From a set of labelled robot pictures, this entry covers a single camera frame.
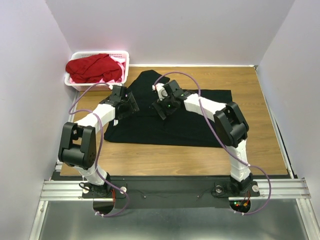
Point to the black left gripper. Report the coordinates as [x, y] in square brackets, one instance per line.
[133, 104]

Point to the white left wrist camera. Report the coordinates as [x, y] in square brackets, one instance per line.
[112, 86]

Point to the aluminium frame rail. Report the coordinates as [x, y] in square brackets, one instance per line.
[57, 188]

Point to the black t shirt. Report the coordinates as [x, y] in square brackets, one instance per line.
[182, 128]

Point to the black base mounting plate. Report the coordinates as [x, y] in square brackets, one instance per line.
[170, 192]

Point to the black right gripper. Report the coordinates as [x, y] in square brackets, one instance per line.
[159, 104]

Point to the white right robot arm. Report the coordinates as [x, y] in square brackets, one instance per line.
[226, 121]

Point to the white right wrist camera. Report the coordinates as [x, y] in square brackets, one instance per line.
[160, 90]

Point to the red t shirt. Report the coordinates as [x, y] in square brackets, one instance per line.
[95, 68]

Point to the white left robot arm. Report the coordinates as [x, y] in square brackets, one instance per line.
[78, 146]

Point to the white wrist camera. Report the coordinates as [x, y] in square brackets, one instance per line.
[112, 86]
[160, 90]

